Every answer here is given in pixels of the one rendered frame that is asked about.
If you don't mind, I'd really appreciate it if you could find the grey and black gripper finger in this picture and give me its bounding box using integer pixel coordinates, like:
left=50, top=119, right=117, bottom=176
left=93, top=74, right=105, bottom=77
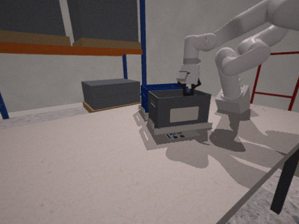
left=177, top=82, right=186, bottom=96
left=190, top=79, right=201, bottom=96

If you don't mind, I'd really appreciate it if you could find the blue crate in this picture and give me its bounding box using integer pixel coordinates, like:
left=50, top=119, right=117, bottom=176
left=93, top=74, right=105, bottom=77
left=141, top=83, right=182, bottom=113

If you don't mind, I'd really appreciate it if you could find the white paper pick list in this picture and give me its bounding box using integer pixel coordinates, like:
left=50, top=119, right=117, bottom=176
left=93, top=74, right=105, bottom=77
left=165, top=130, right=200, bottom=140

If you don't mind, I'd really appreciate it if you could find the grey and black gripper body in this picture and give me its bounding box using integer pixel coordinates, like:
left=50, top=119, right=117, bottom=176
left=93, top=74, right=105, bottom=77
left=180, top=64, right=200, bottom=84

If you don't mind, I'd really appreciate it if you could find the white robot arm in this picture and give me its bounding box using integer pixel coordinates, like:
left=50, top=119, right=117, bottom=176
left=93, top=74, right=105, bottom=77
left=183, top=0, right=299, bottom=100

